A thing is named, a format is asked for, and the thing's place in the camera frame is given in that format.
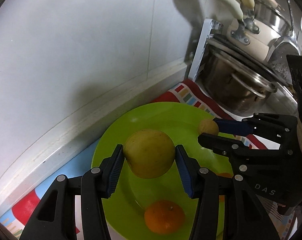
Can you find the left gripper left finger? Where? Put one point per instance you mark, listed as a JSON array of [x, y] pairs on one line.
[[54, 216]]

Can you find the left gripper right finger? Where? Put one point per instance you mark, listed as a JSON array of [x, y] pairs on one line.
[[244, 215]]

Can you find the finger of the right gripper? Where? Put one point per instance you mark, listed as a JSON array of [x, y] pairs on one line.
[[235, 127], [226, 147]]

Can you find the orange with stem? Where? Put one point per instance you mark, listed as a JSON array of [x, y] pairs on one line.
[[224, 180]]

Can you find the small yellow fruit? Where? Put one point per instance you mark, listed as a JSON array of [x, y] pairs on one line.
[[208, 126]]

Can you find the large orange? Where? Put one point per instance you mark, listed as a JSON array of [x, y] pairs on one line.
[[164, 217]]

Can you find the steel pot under rack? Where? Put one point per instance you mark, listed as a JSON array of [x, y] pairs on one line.
[[233, 85]]

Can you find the colourful patterned table mat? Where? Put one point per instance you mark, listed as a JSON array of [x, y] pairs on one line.
[[191, 99]]

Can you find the green plate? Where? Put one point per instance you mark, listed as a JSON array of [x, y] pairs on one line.
[[180, 122]]

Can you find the steel scoop ladle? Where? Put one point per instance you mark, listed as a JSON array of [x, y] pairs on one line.
[[283, 46]]

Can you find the steel pot with lid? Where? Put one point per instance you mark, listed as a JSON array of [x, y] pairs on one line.
[[268, 12]]

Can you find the cream saucepan lower handle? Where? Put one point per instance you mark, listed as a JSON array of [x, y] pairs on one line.
[[236, 33]]

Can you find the cream saucepan handle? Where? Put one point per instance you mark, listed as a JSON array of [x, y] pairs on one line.
[[236, 33], [255, 28]]

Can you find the cream saucepan upper handle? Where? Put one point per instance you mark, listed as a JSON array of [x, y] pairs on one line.
[[255, 28]]

